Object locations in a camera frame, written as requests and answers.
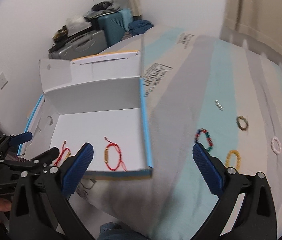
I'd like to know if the red cord bracelet gold tube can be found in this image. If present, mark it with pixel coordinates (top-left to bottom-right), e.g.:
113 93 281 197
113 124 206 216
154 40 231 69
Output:
54 140 72 167

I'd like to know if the multicolour glass bead bracelet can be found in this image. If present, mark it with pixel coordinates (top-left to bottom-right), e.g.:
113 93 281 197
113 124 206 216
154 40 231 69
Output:
194 128 215 153

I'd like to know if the brown wooden bead bracelet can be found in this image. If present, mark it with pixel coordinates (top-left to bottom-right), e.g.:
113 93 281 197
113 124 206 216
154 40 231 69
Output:
235 115 249 131

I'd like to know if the pink bead bracelet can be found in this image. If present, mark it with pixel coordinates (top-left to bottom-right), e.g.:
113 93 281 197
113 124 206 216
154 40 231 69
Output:
271 136 282 153

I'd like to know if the white pearl strand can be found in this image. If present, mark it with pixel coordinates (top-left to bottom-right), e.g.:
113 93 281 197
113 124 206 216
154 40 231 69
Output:
214 100 224 111

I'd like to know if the blue and yellow cardboard box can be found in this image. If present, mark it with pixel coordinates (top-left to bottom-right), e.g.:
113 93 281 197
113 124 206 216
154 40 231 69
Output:
18 35 153 180

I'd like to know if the striped bed sheet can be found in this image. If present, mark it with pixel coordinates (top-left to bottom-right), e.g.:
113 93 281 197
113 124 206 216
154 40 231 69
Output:
72 26 282 239

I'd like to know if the grey suitcase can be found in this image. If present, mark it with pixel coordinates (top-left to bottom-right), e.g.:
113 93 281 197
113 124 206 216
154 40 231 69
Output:
49 30 107 60

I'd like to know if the teal suitcase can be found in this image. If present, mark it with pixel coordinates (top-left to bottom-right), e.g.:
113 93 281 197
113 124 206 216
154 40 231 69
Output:
98 8 133 47

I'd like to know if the dark blue clothing pile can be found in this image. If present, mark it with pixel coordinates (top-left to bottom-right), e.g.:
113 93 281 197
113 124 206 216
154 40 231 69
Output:
129 20 153 36

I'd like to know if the beige pillow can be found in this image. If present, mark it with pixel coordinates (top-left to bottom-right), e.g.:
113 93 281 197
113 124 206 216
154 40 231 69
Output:
224 0 282 55

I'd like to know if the yellow bead bracelet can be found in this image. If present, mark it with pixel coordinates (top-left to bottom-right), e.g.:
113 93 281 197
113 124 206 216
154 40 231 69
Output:
225 149 242 170

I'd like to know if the white wall socket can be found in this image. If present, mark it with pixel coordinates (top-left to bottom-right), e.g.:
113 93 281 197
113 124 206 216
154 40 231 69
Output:
0 72 8 89

